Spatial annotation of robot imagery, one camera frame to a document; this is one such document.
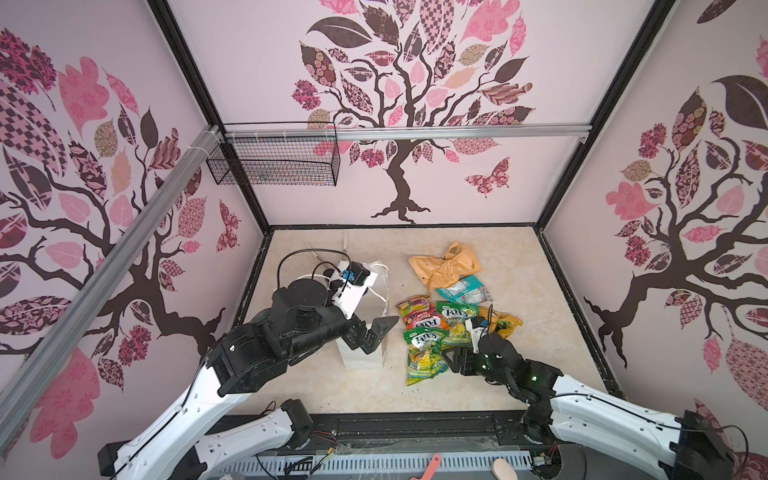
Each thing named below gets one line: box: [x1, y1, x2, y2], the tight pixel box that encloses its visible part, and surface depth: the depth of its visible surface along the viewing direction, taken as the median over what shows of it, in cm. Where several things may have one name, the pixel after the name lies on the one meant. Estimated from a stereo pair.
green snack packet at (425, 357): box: [403, 327, 450, 387], surface depth 85 cm
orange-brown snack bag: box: [408, 241, 483, 291], surface depth 102 cm
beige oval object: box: [492, 458, 518, 480], surface depth 69 cm
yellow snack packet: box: [479, 307, 524, 338], surface depth 89 cm
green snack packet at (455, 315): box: [436, 301, 480, 346], surface depth 92 cm
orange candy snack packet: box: [396, 294, 449, 333], surface depth 93 cm
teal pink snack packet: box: [437, 275, 493, 305], surface depth 99 cm
